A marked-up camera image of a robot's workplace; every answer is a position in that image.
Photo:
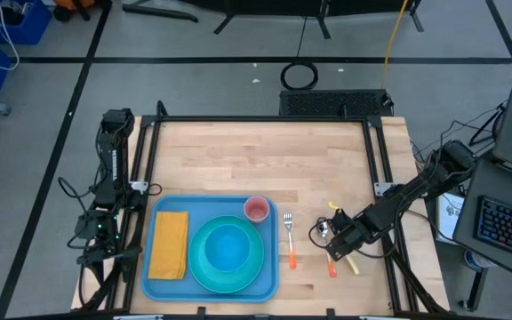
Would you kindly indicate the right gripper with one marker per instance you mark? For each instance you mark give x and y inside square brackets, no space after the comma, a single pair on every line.
[349,233]

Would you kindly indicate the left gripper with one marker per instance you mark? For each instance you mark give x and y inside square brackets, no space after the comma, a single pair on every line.
[109,257]

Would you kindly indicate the yellow cloth napkin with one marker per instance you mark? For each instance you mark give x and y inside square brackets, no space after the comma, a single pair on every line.
[168,244]

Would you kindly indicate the green plate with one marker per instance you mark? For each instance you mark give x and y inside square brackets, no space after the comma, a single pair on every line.
[198,266]

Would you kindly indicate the pink cup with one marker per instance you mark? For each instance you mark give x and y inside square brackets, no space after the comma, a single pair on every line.
[256,210]

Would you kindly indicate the blue bowl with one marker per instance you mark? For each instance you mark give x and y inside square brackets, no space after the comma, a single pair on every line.
[227,248]

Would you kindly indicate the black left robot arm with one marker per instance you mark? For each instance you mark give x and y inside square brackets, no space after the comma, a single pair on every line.
[114,155]

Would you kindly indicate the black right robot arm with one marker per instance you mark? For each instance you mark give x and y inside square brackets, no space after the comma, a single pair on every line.
[416,191]

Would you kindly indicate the blue plastic tray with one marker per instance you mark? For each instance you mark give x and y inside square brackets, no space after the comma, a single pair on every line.
[220,204]

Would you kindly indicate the white printed paper sheet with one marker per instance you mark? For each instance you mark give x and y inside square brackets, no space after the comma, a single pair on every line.
[449,218]

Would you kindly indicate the blue and white tape roll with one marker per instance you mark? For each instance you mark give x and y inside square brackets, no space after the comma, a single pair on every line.
[474,262]

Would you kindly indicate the black perforated computer case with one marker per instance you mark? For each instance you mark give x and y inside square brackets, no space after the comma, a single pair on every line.
[327,103]

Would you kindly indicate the backlit black keyboard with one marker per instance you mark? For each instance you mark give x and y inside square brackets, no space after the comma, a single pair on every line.
[509,229]

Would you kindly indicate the black bar on floor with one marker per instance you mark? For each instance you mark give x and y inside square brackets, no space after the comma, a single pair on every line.
[158,12]

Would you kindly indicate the orange and black tool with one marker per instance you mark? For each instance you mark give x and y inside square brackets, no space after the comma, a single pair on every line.
[71,3]

